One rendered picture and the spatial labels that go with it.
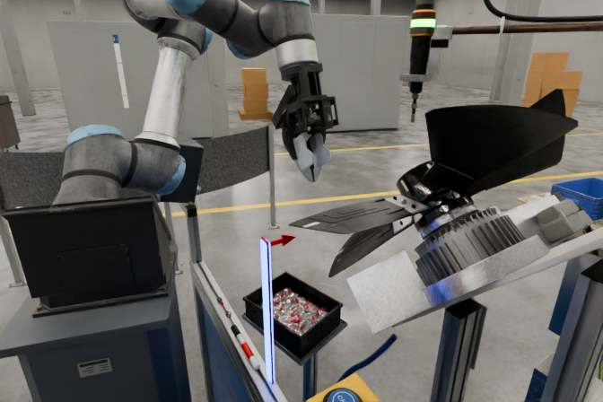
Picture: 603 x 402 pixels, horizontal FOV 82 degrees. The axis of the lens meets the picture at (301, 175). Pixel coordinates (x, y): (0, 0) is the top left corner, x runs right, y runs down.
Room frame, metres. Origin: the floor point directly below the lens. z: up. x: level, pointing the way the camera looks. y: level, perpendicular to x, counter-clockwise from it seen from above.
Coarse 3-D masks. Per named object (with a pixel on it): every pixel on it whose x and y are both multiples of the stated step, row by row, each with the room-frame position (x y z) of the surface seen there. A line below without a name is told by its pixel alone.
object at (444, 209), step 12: (420, 168) 0.76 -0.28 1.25; (408, 180) 0.76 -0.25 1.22; (420, 180) 0.75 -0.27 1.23; (408, 192) 0.76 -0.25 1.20; (420, 192) 0.73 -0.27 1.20; (432, 192) 0.72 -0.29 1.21; (444, 192) 0.73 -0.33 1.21; (432, 204) 0.72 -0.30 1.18; (444, 204) 0.69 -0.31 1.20; (456, 204) 0.68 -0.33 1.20; (468, 204) 0.71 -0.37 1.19; (432, 216) 0.69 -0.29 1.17; (420, 228) 0.71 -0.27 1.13
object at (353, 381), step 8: (352, 376) 0.37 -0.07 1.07; (336, 384) 0.36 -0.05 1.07; (344, 384) 0.36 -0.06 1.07; (352, 384) 0.36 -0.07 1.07; (360, 384) 0.36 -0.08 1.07; (320, 392) 0.34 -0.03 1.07; (328, 392) 0.34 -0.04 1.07; (360, 392) 0.34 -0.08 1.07; (368, 392) 0.34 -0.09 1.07; (312, 400) 0.33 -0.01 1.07; (320, 400) 0.33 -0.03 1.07; (360, 400) 0.33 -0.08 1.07; (368, 400) 0.33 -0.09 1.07; (376, 400) 0.33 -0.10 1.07
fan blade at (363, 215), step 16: (336, 208) 0.71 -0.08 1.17; (352, 208) 0.68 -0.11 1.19; (368, 208) 0.67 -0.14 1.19; (384, 208) 0.67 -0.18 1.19; (400, 208) 0.67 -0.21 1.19; (288, 224) 0.69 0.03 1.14; (304, 224) 0.62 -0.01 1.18; (320, 224) 0.60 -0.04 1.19; (352, 224) 0.58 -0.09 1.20; (368, 224) 0.58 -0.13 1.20; (384, 224) 0.59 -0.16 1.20
